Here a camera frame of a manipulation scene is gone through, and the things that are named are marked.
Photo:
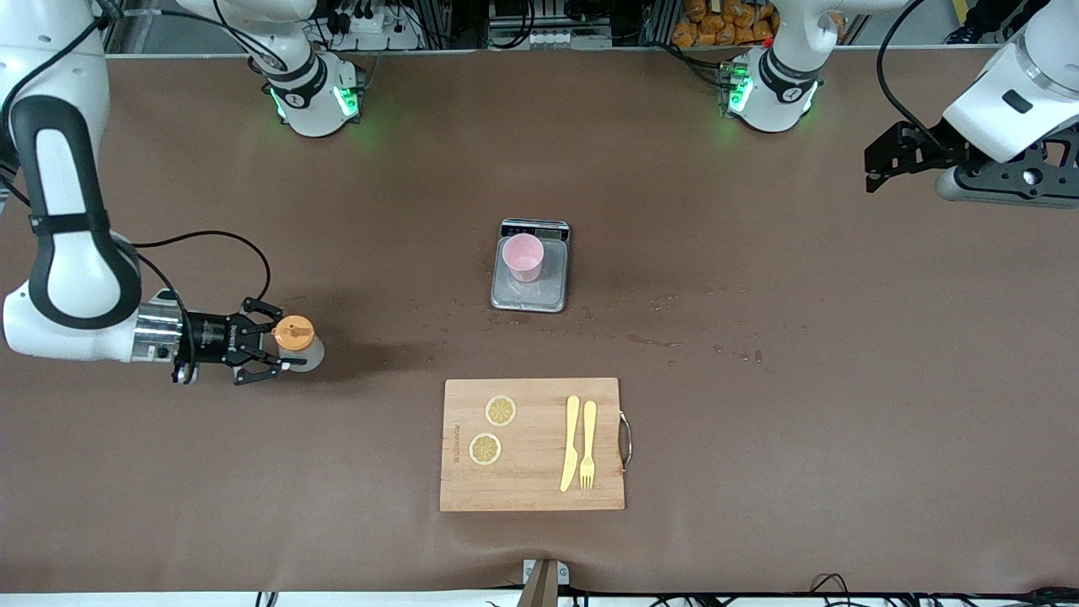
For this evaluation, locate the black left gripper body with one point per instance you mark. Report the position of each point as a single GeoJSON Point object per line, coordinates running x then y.
{"type": "Point", "coordinates": [938, 150]}

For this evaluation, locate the white power strip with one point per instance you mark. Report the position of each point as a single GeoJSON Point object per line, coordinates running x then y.
{"type": "Point", "coordinates": [371, 25]}

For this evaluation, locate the yellow plastic knife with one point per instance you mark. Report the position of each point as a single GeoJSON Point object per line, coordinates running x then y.
{"type": "Point", "coordinates": [571, 447]}

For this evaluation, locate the clear sauce bottle orange cap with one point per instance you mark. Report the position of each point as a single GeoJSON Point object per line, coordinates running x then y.
{"type": "Point", "coordinates": [295, 333]}

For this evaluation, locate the orange snack bags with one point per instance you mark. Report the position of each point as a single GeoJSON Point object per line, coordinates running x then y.
{"type": "Point", "coordinates": [716, 21]}

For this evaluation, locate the yellow plastic fork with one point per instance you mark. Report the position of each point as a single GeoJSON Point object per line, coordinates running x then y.
{"type": "Point", "coordinates": [588, 430]}

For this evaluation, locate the pink plastic cup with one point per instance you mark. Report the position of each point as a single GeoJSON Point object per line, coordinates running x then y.
{"type": "Point", "coordinates": [523, 257]}

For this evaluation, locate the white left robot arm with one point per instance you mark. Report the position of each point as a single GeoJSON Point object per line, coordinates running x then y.
{"type": "Point", "coordinates": [780, 93]}

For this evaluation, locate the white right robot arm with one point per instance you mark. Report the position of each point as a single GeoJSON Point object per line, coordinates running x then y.
{"type": "Point", "coordinates": [76, 270]}

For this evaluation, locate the brown table cover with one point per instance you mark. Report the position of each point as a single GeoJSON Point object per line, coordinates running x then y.
{"type": "Point", "coordinates": [759, 464]}

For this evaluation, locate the silver digital kitchen scale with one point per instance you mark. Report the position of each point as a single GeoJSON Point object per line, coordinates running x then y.
{"type": "Point", "coordinates": [527, 297]}

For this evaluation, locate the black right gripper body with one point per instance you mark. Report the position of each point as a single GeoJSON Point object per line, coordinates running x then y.
{"type": "Point", "coordinates": [207, 336]}

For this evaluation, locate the dried lemon slice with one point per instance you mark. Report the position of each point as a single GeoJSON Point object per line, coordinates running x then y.
{"type": "Point", "coordinates": [501, 410]}
{"type": "Point", "coordinates": [485, 448]}

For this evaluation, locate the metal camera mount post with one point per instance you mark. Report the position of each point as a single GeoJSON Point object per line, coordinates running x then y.
{"type": "Point", "coordinates": [544, 586]}

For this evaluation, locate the wooden cutting board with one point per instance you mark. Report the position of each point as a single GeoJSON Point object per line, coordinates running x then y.
{"type": "Point", "coordinates": [531, 480]}

